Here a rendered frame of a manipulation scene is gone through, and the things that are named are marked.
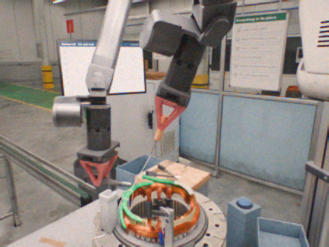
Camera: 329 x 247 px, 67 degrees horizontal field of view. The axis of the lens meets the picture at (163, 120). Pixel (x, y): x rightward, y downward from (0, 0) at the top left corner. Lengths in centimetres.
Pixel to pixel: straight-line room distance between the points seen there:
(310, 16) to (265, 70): 198
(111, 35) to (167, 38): 22
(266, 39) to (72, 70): 189
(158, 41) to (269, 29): 234
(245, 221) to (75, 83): 117
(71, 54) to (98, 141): 103
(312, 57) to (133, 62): 112
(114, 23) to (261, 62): 223
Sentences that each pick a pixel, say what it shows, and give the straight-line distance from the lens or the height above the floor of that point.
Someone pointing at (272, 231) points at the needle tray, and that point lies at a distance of 78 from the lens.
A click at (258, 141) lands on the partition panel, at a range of 293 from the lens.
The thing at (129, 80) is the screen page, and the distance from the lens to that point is 163.
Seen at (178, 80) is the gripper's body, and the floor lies 143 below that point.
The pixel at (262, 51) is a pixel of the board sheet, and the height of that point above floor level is 151.
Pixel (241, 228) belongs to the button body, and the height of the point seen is 98.
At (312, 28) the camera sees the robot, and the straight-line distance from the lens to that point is 78.
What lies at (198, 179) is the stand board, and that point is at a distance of 90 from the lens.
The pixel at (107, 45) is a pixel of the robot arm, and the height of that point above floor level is 150.
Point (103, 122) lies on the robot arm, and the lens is 59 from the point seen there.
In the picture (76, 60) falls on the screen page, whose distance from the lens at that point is 158.
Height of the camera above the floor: 148
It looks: 15 degrees down
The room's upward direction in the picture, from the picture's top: straight up
